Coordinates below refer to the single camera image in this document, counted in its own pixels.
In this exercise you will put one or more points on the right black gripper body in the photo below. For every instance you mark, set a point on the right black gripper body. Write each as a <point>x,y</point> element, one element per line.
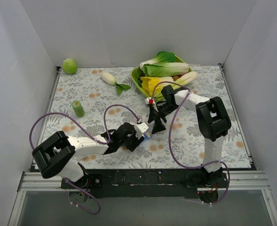
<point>157,114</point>

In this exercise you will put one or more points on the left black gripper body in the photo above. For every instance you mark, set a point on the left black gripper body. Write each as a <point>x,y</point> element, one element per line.
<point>135,142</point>

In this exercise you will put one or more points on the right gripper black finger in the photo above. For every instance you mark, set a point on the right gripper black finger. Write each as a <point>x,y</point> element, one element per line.
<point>158,126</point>
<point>152,114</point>

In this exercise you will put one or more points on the green pill bottle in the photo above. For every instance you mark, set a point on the green pill bottle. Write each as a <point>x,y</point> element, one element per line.
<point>78,109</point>

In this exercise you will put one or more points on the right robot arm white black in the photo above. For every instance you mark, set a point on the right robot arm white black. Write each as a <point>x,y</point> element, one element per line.
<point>213,123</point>

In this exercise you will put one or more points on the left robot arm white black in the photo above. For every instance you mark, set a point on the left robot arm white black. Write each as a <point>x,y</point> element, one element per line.
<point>54,156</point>

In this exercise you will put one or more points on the yellow napa cabbage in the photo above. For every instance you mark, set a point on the yellow napa cabbage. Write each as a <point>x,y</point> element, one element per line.
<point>155,83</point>

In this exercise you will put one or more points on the green celery stalk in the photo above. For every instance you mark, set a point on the green celery stalk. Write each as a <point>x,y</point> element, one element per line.
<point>182,81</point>

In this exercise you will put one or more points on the green bok choy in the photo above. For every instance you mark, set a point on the green bok choy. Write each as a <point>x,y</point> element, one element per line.
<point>163,65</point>

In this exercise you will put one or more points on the green plastic basket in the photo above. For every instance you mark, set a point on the green plastic basket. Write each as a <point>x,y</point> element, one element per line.
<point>137,73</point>

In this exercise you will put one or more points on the white radish with leaves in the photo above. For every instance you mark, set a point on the white radish with leaves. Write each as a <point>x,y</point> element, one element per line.
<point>111,80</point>

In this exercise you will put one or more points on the green round cabbage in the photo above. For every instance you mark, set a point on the green round cabbage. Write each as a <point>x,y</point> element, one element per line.
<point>69,66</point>

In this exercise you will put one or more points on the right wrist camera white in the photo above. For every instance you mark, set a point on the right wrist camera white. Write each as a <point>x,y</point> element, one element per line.
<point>151,102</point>

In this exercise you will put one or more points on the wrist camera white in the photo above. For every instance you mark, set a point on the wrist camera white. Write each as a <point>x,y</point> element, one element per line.
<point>140,129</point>
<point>151,102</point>

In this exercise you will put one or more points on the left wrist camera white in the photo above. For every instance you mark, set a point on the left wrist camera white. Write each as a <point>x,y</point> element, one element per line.
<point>140,129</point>

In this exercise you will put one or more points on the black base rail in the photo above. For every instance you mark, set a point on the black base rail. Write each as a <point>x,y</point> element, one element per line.
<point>109,183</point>

